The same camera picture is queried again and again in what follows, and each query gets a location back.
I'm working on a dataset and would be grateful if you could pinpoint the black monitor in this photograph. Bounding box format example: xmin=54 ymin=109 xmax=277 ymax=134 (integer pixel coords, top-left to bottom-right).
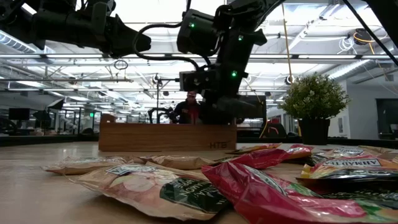
xmin=8 ymin=108 xmax=31 ymax=121
xmin=244 ymin=95 xmax=267 ymax=119

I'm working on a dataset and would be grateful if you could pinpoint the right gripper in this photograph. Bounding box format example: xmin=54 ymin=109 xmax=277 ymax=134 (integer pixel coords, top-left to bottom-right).
xmin=198 ymin=29 xmax=267 ymax=125

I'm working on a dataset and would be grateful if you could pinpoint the person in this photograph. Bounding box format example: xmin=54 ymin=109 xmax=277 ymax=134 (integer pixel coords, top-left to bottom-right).
xmin=169 ymin=90 xmax=203 ymax=125

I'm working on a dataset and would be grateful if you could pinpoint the wooden three-compartment tray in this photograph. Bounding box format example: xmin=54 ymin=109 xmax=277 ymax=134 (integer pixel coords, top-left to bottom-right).
xmin=98 ymin=113 xmax=238 ymax=152

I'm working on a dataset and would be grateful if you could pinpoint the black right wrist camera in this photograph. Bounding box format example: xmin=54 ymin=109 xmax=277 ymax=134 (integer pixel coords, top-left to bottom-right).
xmin=179 ymin=70 xmax=218 ymax=93

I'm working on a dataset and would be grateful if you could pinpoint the black ceiling cable reel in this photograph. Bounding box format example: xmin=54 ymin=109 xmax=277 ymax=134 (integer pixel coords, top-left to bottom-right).
xmin=353 ymin=27 xmax=373 ymax=46

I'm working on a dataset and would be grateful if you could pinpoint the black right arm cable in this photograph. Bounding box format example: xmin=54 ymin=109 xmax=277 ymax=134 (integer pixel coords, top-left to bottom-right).
xmin=132 ymin=22 xmax=203 ymax=71

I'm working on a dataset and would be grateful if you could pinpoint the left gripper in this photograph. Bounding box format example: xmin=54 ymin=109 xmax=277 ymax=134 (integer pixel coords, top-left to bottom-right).
xmin=77 ymin=0 xmax=152 ymax=58

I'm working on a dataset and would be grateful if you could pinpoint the black pole stand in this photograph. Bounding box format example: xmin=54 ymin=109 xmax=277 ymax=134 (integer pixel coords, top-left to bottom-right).
xmin=151 ymin=73 xmax=181 ymax=124

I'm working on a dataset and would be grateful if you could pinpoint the artificial potted green plant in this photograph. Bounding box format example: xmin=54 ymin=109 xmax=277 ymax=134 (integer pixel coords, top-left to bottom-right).
xmin=277 ymin=72 xmax=351 ymax=146

